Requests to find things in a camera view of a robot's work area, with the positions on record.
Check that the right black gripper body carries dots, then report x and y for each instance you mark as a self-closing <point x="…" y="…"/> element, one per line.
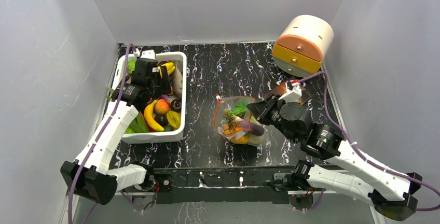
<point x="260" y="109"/>

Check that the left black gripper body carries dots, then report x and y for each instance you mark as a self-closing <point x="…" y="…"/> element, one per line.
<point x="160" y="86"/>

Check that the green lettuce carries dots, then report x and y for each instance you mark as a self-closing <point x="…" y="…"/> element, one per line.
<point x="239" y="110"/>

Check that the purple eggplant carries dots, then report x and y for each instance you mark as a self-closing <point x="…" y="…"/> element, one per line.
<point x="254" y="128"/>

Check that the clear zip top bag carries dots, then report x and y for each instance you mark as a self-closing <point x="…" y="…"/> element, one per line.
<point x="224" y="103"/>

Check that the red peach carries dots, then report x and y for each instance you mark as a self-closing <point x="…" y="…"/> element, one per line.
<point x="161" y="107"/>

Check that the brown longan bunch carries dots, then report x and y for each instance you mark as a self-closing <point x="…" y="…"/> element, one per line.
<point x="229" y="125"/>

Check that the single yellow banana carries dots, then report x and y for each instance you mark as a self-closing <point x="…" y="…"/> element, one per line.
<point x="149" y="118"/>

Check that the orange bell pepper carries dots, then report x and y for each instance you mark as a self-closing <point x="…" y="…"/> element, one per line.
<point x="242" y="140"/>

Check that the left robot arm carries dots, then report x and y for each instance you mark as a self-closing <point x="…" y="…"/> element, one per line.
<point x="89" y="175"/>

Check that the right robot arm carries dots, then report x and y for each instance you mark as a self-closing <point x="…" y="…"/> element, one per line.
<point x="390" y="193"/>

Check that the white food bin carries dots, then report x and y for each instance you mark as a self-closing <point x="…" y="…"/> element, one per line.
<point x="138" y="99"/>

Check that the yellow banana bunch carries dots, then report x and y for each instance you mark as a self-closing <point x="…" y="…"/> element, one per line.
<point x="169" y="66"/>

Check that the brown fish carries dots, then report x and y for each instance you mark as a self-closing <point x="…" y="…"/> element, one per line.
<point x="177" y="81"/>

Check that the green lime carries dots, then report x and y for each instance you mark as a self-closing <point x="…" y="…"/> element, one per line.
<point x="131" y="66"/>

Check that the dark red plum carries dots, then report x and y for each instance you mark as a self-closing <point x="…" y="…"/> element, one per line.
<point x="176" y="105"/>

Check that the mango slice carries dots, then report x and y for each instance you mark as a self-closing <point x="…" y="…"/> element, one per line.
<point x="174" y="119"/>

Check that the green leaf vegetable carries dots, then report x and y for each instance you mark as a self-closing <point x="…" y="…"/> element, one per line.
<point x="138" y="125"/>

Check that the round drawer cabinet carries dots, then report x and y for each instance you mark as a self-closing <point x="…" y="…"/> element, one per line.
<point x="302" y="46"/>

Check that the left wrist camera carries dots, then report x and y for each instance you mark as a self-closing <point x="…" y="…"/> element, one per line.
<point x="148" y="54"/>

